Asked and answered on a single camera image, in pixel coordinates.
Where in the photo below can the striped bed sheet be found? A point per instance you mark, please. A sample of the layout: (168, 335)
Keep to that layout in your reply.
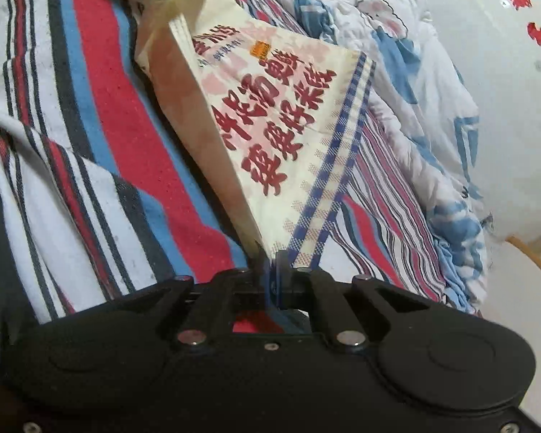
(117, 99)

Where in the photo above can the white headboard with wooden trim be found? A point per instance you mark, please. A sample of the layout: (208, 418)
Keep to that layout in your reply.
(518, 288)

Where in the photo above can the cream printed shopping bag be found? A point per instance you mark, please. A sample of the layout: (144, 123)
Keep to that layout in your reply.
(270, 112)

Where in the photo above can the white and blue quilt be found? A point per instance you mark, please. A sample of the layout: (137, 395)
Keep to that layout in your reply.
(414, 99)

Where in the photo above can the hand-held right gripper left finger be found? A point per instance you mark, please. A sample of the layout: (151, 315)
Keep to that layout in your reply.
(265, 288)

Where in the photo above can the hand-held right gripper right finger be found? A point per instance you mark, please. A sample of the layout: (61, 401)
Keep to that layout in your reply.
(280, 279)

